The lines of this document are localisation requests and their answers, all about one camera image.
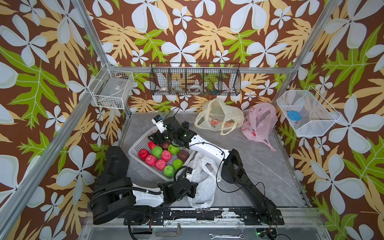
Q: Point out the white wire basket right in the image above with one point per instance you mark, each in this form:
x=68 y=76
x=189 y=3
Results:
x=318 y=115

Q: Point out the black tool case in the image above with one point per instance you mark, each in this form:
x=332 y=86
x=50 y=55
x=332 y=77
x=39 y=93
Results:
x=116 y=167

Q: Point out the pink apple-print plastic bag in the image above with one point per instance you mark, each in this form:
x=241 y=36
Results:
x=259 y=123

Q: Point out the white plastic bag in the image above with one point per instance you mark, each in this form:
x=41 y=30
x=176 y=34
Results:
x=204 y=174

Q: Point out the green apple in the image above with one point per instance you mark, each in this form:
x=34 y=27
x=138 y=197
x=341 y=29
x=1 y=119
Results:
x=173 y=150
x=177 y=164
x=157 y=152
x=169 y=171

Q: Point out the silver wrench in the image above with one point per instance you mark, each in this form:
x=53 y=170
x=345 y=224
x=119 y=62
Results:
x=225 y=236

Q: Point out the blue object in basket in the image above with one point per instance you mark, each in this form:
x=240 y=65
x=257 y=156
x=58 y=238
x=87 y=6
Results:
x=294 y=116

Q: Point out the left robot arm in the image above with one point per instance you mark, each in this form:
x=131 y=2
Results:
x=112 y=197

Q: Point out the yellow orange-print plastic bag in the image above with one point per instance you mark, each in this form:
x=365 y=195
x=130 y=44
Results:
x=217 y=116

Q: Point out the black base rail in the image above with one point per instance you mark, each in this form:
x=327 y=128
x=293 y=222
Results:
x=195 y=214

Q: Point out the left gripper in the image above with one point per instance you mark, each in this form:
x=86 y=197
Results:
x=193 y=185

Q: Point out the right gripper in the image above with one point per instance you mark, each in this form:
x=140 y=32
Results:
x=158 y=134

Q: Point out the white wire basket left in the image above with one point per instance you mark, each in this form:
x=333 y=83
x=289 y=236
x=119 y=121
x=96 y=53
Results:
x=111 y=88

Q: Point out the white perforated plastic basket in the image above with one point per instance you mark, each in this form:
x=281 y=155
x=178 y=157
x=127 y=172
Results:
x=142 y=143

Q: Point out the white wire basket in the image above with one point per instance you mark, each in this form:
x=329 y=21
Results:
x=111 y=88
x=318 y=115

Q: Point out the black wire wall basket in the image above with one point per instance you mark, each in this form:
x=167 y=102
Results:
x=210 y=79

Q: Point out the small black connector with wires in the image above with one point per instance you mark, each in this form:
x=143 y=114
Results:
x=185 y=125

